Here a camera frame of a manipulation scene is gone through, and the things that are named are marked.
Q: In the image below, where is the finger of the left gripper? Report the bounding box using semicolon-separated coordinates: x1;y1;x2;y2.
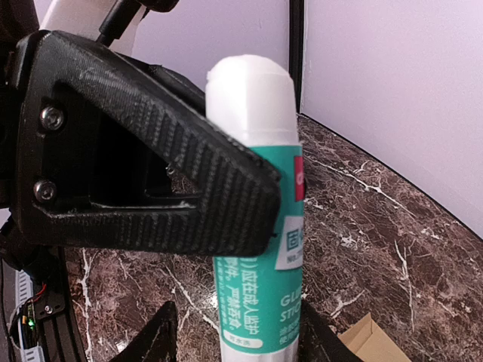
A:
11;29;283;256
147;65;205;116

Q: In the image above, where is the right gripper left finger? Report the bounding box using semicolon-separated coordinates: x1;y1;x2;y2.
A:
112;301;178;362

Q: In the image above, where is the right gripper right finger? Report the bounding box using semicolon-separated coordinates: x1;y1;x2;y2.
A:
297;301;362;362

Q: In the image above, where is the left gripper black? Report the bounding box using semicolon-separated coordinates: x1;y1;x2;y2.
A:
1;48;22;208

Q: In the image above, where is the brown paper envelope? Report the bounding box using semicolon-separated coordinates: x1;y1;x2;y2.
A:
338;313;411;362

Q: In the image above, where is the green glue stick white cap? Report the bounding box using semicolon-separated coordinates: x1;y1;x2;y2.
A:
206;54;305;361

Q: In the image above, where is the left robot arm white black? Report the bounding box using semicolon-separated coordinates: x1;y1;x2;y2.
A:
1;1;281;361

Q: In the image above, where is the left black frame post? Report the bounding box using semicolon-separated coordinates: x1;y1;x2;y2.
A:
288;0;305;112

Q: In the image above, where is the white slotted cable duct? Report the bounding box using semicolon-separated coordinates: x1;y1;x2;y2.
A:
16;271;45;362

